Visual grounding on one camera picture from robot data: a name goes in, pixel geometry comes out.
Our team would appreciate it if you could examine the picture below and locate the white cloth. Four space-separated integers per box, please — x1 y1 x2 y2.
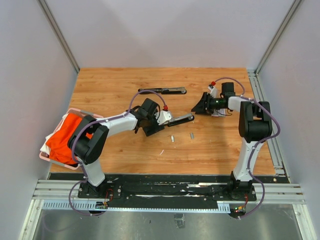
40 134 52 156

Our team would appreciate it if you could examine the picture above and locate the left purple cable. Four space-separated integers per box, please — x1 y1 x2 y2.
68 89 170 217

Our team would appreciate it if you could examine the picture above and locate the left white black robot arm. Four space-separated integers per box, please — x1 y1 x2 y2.
67 98 172 198

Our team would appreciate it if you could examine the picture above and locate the grey cable duct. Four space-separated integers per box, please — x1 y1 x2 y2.
42 200 231 214

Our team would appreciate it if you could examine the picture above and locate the black stapler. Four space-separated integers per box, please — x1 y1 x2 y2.
165 113 195 127
137 87 187 95

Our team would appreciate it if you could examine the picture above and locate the purple cable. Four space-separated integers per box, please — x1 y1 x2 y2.
68 89 170 217
209 76 281 221

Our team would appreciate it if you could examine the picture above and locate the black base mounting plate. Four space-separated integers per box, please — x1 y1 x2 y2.
77 174 257 209

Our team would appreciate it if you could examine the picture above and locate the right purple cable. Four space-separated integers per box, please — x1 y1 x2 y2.
209 76 281 221

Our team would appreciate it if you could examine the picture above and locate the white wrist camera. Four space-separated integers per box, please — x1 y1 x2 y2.
207 84 218 98
154 110 173 126

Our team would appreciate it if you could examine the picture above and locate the staple box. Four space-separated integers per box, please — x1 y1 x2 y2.
211 109 229 117

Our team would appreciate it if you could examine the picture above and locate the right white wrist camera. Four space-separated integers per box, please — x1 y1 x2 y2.
207 84 218 98

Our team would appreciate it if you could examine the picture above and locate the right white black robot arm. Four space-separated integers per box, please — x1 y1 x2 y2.
191 82 273 200

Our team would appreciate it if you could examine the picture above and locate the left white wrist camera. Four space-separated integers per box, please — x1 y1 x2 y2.
154 110 173 126

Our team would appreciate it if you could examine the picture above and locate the pink plastic basket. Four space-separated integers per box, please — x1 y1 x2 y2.
39 108 100 170

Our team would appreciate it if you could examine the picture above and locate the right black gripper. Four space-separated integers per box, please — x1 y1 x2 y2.
191 92 225 116

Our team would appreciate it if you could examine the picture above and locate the orange cloth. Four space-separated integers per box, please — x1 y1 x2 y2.
45 113 83 165

